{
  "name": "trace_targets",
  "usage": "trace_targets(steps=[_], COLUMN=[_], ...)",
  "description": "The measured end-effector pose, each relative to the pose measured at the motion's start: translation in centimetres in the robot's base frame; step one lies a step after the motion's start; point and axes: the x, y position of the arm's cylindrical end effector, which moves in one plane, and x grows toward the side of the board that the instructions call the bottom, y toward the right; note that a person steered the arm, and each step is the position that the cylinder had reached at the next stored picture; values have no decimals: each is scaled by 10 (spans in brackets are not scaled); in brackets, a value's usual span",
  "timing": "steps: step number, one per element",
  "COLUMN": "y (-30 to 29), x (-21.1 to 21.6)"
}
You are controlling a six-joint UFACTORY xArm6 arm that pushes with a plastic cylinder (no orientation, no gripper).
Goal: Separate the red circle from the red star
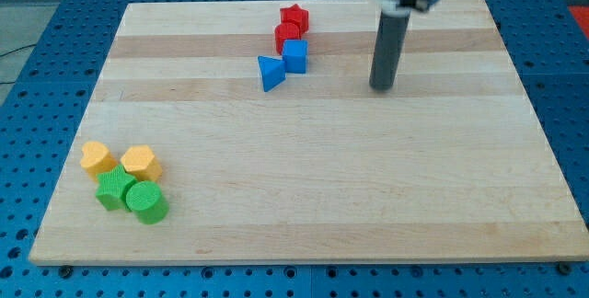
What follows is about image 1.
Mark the red circle block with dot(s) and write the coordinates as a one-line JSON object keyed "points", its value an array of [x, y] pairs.
{"points": [[283, 32]]}

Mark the red star block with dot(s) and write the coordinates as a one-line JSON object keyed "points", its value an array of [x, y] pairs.
{"points": [[296, 15]]}

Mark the green circle block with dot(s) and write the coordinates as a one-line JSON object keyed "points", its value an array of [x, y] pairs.
{"points": [[147, 202]]}

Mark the green star block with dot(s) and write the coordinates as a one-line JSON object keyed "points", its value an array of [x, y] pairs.
{"points": [[113, 187]]}

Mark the blue triangle block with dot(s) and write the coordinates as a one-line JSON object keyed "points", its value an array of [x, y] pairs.
{"points": [[272, 72]]}

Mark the blue cube block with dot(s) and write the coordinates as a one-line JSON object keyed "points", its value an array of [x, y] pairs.
{"points": [[295, 56]]}

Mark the wooden board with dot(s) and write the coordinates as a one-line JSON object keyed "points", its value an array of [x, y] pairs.
{"points": [[450, 166]]}

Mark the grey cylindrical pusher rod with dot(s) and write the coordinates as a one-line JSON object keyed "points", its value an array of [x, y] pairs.
{"points": [[389, 42]]}

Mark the yellow hexagon block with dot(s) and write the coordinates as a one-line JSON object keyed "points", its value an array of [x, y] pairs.
{"points": [[141, 162]]}

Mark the yellow heart block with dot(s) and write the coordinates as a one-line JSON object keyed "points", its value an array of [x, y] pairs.
{"points": [[97, 159]]}

